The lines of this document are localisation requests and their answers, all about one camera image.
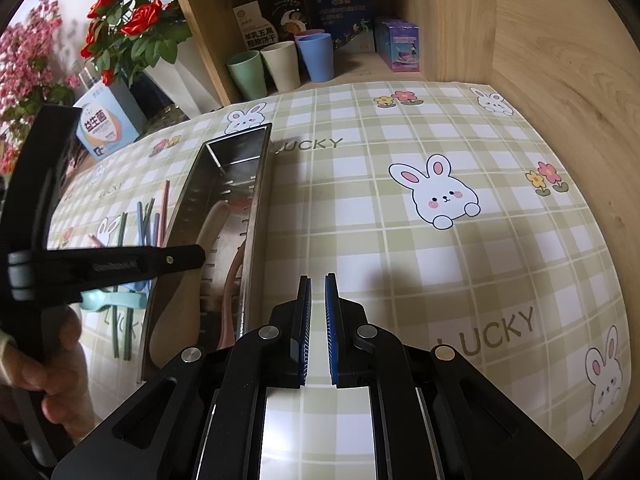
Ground blue and white box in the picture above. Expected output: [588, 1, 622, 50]
[73, 79, 144, 162]

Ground light blue spoon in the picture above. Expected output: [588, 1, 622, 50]
[80, 288, 147, 314]

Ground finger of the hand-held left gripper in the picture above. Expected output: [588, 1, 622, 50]
[27, 244, 207, 303]

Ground green cup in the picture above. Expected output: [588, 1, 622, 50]
[226, 50, 264, 102]

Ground red rose bouquet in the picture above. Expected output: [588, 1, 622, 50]
[80, 0, 194, 87]

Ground plaid bunny tablecloth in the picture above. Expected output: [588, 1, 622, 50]
[44, 80, 634, 480]

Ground blue cup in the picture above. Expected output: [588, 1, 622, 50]
[297, 33, 335, 83]

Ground light purple box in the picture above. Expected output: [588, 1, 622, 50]
[373, 17, 424, 74]

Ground dark blue box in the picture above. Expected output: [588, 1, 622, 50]
[312, 0, 376, 54]

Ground person's left hand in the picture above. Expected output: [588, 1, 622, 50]
[0, 307, 101, 443]

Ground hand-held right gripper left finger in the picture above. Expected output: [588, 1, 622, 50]
[50, 275, 312, 480]

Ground stainless steel utensil tray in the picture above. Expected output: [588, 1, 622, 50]
[140, 122, 274, 382]

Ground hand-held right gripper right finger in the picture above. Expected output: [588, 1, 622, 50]
[324, 273, 586, 480]

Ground slate blue chopstick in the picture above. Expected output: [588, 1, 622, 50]
[135, 200, 151, 247]

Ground black box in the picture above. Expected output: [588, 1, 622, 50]
[272, 0, 314, 41]

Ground pink chopstick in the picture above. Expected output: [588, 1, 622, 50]
[158, 180, 172, 249]

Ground pink artificial flowers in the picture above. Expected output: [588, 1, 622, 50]
[0, 0, 77, 177]

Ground wooden shelf cabinet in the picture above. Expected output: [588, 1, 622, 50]
[164, 0, 640, 463]

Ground white vase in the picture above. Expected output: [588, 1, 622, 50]
[144, 35, 224, 117]

